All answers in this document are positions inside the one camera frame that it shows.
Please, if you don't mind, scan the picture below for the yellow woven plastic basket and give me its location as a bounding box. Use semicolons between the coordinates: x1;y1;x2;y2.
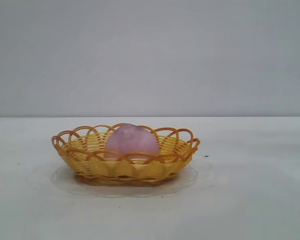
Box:
51;122;201;187

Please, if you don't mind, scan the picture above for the pink peach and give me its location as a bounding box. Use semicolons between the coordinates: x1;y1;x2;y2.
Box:
104;122;159;161

